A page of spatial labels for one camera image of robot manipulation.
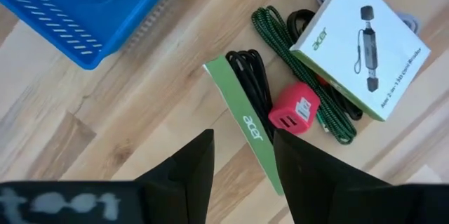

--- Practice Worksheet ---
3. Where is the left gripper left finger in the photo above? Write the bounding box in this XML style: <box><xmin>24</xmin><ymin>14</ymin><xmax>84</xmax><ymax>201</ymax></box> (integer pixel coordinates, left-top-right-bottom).
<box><xmin>135</xmin><ymin>129</ymin><xmax>215</xmax><ymax>224</ymax></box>

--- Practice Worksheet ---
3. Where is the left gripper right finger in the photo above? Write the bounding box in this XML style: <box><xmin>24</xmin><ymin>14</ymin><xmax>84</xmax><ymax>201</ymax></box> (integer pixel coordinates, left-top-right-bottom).
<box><xmin>273</xmin><ymin>129</ymin><xmax>390</xmax><ymax>224</ymax></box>

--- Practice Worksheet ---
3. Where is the pink USB wall charger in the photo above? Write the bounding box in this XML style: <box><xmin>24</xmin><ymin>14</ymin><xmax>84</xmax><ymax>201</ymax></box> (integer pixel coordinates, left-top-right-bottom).
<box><xmin>268</xmin><ymin>81</ymin><xmax>321</xmax><ymax>136</ymax></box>

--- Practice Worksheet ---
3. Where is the black cable with red strap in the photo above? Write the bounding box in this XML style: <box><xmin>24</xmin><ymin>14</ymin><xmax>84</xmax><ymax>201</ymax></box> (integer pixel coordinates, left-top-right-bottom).
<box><xmin>286</xmin><ymin>8</ymin><xmax>364</xmax><ymax>121</ymax></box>

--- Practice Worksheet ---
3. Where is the white green Acer box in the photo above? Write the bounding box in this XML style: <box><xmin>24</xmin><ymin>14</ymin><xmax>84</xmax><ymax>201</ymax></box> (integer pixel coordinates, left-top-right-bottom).
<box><xmin>289</xmin><ymin>0</ymin><xmax>431</xmax><ymax>122</ymax></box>
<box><xmin>203</xmin><ymin>55</ymin><xmax>285</xmax><ymax>197</ymax></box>

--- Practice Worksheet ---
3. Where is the blue plastic basket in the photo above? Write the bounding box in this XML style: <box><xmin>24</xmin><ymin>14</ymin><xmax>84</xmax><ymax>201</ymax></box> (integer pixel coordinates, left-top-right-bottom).
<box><xmin>0</xmin><ymin>0</ymin><xmax>173</xmax><ymax>71</ymax></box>

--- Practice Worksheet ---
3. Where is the black coiled cable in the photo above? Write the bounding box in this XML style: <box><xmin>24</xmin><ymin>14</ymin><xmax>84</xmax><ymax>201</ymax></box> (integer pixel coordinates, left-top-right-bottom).
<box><xmin>225</xmin><ymin>48</ymin><xmax>276</xmax><ymax>144</ymax></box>

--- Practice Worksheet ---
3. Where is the green black braided cable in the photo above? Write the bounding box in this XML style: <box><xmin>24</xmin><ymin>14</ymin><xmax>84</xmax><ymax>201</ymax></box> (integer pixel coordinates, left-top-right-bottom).
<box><xmin>250</xmin><ymin>5</ymin><xmax>358</xmax><ymax>146</ymax></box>

